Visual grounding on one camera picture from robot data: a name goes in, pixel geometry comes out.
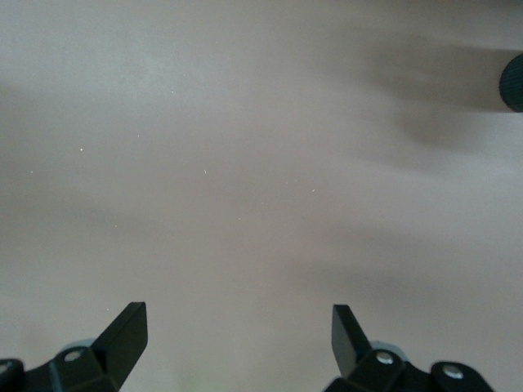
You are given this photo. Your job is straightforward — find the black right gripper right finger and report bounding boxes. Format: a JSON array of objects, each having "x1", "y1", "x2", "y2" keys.
[{"x1": 324, "y1": 304, "x2": 496, "y2": 392}]

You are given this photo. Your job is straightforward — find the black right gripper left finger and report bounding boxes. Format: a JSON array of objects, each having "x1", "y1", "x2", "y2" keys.
[{"x1": 0, "y1": 301, "x2": 148, "y2": 392}]

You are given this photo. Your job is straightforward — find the black foam cylinder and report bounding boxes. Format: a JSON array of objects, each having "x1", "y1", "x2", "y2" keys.
[{"x1": 498, "y1": 55, "x2": 523, "y2": 114}]

